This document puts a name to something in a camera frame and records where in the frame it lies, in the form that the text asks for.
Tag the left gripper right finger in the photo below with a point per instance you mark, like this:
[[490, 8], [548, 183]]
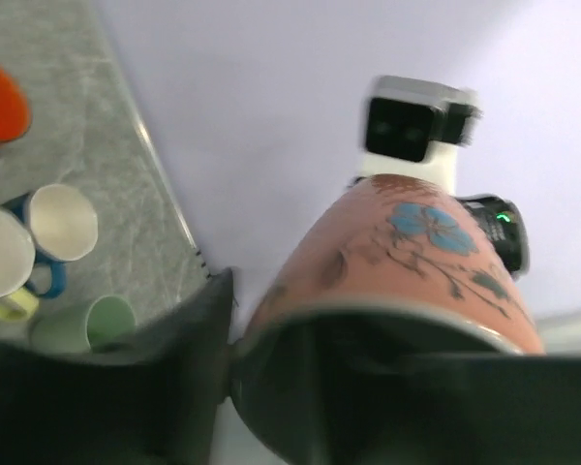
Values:
[[361, 388]]

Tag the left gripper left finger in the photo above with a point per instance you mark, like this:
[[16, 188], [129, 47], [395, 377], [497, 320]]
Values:
[[147, 398]]

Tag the salmon floral mug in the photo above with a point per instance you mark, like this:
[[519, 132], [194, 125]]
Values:
[[393, 247]]

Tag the yellow-green faceted mug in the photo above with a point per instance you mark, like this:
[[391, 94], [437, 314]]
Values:
[[17, 257]]

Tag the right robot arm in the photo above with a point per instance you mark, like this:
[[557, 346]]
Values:
[[502, 223]]

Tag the light green tumbler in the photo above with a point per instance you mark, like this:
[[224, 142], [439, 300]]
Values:
[[83, 327]]

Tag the blue mug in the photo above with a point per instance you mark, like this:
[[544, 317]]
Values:
[[63, 224]]

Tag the orange mug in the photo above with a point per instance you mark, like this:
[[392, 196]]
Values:
[[15, 112]]

